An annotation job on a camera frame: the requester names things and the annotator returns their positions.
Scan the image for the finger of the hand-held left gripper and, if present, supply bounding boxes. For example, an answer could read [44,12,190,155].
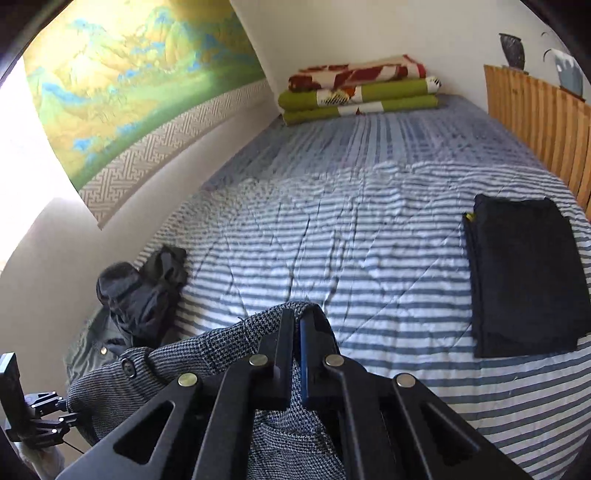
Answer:
[22,412,80,449]
[28,391,69,415]

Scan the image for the dark vase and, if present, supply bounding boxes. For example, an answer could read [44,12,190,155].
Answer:
[499,32,530,75]

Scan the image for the blue white striped bed quilt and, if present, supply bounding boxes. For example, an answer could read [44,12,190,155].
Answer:
[134,95,591,480]

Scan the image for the red floral folded blanket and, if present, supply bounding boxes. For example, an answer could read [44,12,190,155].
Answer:
[288,54,428,92]

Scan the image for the green folded blanket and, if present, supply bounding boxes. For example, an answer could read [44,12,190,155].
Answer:
[278,78,442,127]

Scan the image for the grey houndstooth pants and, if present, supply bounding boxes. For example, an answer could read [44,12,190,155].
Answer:
[67,301,352,480]

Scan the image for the landscape wall tapestry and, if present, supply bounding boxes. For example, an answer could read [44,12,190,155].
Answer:
[23,0,271,230]

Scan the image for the black folded pants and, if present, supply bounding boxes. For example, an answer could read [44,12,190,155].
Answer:
[463,194,591,359]

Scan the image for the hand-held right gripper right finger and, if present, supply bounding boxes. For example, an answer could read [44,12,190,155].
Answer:
[300,305,534,480]

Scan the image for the black crumpled garment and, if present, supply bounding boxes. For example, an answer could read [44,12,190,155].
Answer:
[139,244,188,298]

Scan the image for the pale blue vase with plant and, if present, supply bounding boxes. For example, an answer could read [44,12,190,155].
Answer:
[541,45,588,101]

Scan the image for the dark grey crumpled garment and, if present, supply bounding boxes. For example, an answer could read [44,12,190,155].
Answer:
[96,261,183,348]

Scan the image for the grey-green garment with button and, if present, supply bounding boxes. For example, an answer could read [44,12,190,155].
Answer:
[64,307,139,385]

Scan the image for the wooden slatted board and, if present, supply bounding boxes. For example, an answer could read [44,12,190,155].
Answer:
[483,64,591,209]

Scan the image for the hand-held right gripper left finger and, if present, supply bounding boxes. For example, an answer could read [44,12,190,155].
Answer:
[55,308,296,480]

